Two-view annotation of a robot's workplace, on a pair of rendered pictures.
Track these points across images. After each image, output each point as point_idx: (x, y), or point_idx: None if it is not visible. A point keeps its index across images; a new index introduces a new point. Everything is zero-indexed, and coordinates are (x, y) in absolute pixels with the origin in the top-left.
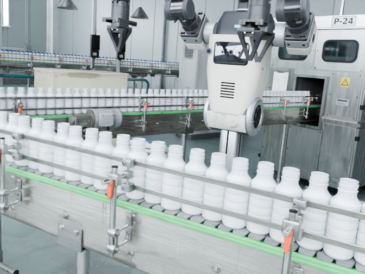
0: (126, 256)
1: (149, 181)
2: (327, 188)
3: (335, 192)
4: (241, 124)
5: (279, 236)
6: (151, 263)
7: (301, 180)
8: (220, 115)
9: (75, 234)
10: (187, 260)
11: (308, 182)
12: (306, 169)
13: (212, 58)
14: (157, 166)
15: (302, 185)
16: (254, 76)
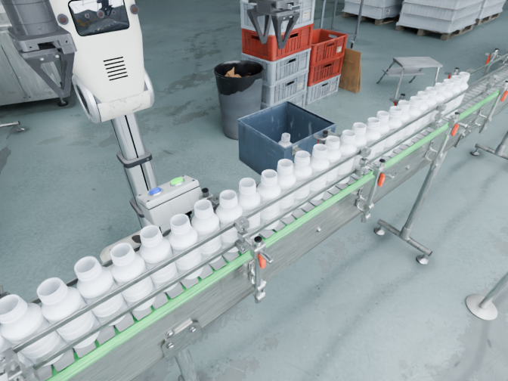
0: (250, 289)
1: (255, 221)
2: (38, 101)
3: (50, 101)
4: (146, 101)
5: (347, 179)
6: (273, 271)
7: (4, 106)
8: (118, 103)
9: (195, 330)
10: (300, 243)
11: (14, 104)
12: (9, 92)
13: (74, 30)
14: (268, 203)
15: (13, 109)
16: (140, 39)
